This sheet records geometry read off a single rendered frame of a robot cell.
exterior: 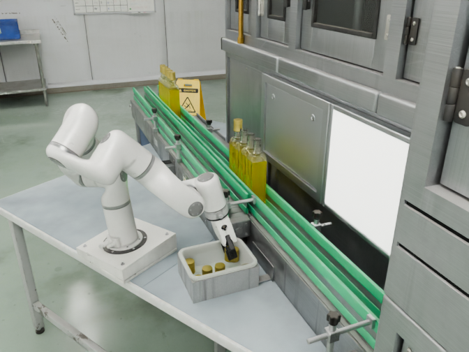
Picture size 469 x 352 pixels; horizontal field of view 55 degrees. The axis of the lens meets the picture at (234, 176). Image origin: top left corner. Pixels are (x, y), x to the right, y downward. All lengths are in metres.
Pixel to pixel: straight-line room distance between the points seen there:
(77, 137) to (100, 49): 6.15
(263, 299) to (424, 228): 0.90
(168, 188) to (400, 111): 0.62
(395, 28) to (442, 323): 0.75
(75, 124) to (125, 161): 0.16
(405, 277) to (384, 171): 0.58
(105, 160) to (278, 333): 0.67
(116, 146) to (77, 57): 6.18
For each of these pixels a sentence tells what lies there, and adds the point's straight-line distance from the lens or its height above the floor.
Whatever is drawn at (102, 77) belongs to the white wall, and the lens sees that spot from 7.41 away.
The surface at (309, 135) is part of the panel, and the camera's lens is 1.50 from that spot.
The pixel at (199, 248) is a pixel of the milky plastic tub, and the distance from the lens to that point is 1.52.
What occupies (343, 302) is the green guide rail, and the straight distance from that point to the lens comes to 1.19.
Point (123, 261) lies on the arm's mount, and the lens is 1.54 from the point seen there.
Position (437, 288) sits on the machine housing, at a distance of 0.62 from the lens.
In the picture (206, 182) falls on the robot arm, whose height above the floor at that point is 1.12.
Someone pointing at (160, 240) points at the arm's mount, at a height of 0.82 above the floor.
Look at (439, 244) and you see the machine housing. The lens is 0.60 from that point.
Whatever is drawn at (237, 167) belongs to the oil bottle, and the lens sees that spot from 1.70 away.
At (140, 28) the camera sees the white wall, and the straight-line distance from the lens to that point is 7.40.
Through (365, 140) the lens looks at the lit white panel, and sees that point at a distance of 1.25.
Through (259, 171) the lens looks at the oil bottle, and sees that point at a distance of 1.58.
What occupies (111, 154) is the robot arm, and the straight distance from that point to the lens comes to 1.17.
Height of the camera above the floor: 1.67
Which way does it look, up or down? 24 degrees down
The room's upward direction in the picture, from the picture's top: straight up
